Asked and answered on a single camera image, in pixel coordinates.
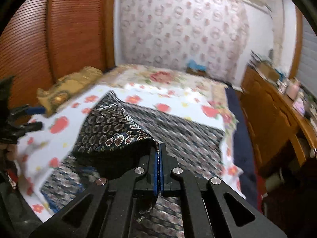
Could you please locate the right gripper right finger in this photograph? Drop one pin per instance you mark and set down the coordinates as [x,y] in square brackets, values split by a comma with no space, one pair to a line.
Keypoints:
[209,207]

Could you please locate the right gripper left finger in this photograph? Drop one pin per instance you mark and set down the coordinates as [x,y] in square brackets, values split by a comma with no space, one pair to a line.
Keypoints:
[108,207]

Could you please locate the navy circle-patterned garment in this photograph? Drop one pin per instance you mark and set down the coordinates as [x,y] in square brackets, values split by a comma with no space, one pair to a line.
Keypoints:
[113,138]

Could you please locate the left hand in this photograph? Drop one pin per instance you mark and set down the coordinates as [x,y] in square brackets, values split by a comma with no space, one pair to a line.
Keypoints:
[8,151]

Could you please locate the white strawberry blanket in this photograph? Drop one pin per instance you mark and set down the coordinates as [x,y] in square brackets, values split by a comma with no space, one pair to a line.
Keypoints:
[54,164]

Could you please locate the wooden dresser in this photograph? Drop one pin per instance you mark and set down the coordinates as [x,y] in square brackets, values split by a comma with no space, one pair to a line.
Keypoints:
[280,136]

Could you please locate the floral bed sheet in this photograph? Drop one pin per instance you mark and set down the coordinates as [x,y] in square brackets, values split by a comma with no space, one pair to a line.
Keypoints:
[213,91]

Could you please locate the brown louvered wardrobe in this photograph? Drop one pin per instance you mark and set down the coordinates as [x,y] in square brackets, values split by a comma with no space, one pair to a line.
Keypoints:
[48,39]

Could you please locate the clutter on dresser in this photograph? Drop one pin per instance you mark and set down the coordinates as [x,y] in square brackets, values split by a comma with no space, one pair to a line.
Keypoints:
[303,101]

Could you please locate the grey window blind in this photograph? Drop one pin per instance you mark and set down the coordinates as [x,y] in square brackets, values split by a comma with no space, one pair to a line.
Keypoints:
[307,70]

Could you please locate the pink circle-patterned curtain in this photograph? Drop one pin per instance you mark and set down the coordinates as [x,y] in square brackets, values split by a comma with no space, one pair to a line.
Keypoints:
[172,33]

